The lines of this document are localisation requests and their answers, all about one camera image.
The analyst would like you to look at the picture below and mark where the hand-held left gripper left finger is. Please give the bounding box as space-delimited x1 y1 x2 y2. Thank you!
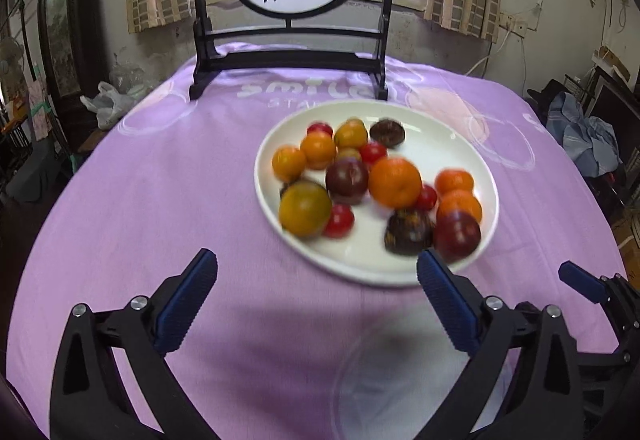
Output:
49 247 219 440

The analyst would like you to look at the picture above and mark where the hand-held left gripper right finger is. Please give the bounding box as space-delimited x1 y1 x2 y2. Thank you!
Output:
416 247 586 440

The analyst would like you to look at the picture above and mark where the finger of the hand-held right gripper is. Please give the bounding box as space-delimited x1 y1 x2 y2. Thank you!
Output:
557 261 640 321

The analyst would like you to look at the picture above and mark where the speckled brown passion fruit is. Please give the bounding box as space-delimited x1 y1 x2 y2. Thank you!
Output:
384 208 435 256

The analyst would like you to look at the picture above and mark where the white oval plate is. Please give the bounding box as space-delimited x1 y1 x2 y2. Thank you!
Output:
254 100 500 287

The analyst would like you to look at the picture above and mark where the large orange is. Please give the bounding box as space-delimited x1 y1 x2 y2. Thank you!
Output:
368 156 423 209

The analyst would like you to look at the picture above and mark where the large yellow tomato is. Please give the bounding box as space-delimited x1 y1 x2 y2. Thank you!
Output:
278 180 333 239

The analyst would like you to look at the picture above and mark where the dark purple tomato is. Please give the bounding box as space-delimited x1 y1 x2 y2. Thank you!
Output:
325 158 370 205

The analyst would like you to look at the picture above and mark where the dark purple passion fruit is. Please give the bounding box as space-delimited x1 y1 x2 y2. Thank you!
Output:
369 118 406 149

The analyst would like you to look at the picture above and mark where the small orange tomato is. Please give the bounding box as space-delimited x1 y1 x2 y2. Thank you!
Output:
300 132 337 171
271 146 308 183

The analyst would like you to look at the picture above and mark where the purple printed tablecloth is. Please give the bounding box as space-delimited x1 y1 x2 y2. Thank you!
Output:
7 42 628 440

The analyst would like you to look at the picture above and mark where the blue cloth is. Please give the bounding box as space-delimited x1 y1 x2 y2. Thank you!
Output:
545 92 623 178

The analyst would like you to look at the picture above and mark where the black hat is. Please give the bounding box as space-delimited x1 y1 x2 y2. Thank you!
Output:
526 78 566 106

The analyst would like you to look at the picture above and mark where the yellow-orange tomato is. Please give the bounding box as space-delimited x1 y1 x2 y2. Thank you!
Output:
333 118 369 151

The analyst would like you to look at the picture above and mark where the white plastic bag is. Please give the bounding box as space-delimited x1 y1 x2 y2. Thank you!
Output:
80 62 151 131

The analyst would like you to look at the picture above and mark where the dark wooden cabinet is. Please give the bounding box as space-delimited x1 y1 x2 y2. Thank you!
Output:
37 0 131 98

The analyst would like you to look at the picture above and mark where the white cable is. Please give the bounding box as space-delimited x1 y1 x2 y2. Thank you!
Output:
467 27 516 78

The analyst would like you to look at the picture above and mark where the white wall socket strip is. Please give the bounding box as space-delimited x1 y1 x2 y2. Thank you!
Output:
500 16 528 38

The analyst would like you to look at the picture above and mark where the dark string instrument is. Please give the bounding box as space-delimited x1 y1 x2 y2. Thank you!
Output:
17 0 38 80

